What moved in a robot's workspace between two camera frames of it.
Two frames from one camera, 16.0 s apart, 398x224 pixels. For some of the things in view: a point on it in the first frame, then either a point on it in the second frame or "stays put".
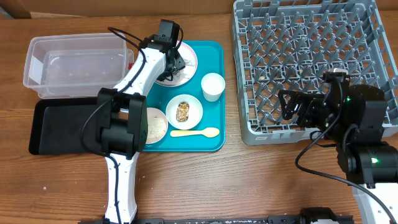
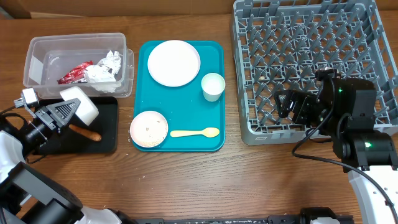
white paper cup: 212,85 stays put
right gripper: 307,102 stays put
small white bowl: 184,111 to 86,110
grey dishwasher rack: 280,45 stays put
